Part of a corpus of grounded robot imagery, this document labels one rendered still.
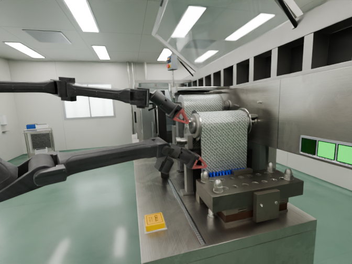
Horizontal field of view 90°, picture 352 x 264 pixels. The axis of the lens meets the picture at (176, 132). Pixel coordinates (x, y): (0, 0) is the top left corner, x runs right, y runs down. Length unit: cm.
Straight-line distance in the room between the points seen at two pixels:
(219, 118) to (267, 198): 37
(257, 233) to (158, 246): 34
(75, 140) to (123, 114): 171
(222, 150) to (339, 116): 42
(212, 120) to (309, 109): 35
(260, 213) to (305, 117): 39
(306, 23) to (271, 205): 66
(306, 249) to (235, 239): 32
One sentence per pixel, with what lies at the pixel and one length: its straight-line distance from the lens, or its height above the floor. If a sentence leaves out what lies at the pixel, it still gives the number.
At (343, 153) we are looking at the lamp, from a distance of 74.
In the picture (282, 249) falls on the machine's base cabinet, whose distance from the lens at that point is 87.
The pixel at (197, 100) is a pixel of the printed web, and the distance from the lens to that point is 104.
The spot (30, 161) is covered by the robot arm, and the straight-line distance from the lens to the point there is 62.
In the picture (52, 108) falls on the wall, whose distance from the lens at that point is 670.
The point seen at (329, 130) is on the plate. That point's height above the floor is 125.
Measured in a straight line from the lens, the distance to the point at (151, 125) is 178.
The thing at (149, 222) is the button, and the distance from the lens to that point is 74.
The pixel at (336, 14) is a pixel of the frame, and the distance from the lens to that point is 80.
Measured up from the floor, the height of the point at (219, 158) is 109.
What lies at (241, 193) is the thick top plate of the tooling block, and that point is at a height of 103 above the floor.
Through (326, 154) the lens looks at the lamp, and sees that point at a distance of 77.
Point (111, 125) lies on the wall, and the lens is 635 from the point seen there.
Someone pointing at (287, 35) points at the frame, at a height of 160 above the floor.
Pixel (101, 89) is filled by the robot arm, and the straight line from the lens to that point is 85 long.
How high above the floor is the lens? 135
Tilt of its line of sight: 9 degrees down
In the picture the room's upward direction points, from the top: 2 degrees counter-clockwise
